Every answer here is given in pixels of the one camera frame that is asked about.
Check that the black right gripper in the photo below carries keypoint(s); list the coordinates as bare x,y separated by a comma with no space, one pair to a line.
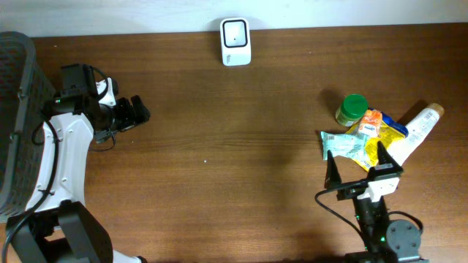
333,178

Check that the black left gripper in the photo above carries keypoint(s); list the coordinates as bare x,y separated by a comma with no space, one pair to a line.
128,118

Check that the teal wipes packet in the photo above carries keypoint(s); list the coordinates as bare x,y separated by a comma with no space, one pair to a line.
350,146

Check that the orange small carton box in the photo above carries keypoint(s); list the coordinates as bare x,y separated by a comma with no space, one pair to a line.
370,124

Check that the yellow snack bag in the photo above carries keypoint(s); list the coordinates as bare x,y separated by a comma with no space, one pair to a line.
390,131

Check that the green lid jar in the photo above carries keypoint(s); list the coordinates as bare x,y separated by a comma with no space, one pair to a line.
351,110

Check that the white tube with cork cap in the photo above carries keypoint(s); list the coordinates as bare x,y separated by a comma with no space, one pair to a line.
419,128

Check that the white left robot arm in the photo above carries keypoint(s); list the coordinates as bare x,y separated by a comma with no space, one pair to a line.
46,136

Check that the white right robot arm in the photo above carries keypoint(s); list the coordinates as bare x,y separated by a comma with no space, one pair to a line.
388,236

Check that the white barcode scanner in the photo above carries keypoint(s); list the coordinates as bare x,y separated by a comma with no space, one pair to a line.
235,42

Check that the dark grey plastic basket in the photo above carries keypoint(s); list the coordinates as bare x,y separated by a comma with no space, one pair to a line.
24,90

